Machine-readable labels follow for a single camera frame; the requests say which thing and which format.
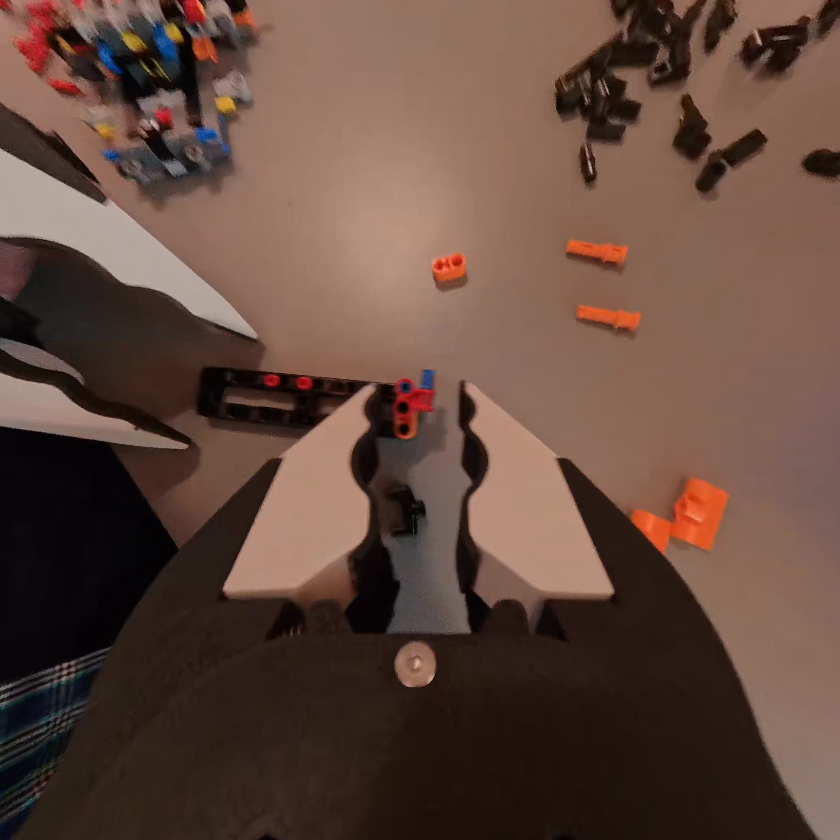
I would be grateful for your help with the person's blue plaid shirt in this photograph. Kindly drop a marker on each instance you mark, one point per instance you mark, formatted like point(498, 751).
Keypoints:
point(39, 722)

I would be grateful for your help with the orange lego panel piece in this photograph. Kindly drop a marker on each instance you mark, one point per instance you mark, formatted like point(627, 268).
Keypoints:
point(702, 512)
point(653, 528)

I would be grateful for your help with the pile of black lego pieces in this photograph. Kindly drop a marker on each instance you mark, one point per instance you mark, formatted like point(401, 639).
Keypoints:
point(600, 98)

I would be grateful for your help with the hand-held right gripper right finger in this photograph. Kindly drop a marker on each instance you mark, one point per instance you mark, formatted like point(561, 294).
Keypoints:
point(531, 525)

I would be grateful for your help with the person's dark garment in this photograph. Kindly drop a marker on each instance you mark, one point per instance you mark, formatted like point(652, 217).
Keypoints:
point(65, 558)

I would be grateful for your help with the multicoloured lego vehicle model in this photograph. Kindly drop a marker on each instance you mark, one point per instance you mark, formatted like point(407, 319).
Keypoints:
point(151, 105)

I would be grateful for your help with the black lego frame with connectors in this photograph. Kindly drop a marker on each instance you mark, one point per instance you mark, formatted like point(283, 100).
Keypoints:
point(249, 379)

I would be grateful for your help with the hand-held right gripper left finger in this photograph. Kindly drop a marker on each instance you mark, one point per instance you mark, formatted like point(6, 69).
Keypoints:
point(302, 525)

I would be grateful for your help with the small black lego connector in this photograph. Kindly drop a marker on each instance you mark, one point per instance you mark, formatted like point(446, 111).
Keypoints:
point(401, 512)

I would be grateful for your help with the small orange lego beam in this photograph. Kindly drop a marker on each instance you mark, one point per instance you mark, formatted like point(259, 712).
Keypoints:
point(449, 268)

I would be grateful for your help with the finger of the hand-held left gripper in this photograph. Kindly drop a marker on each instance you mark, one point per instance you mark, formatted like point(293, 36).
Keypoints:
point(98, 236)
point(39, 407)

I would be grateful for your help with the orange lego pin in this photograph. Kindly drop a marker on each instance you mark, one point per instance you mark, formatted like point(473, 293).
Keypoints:
point(597, 252)
point(609, 318)

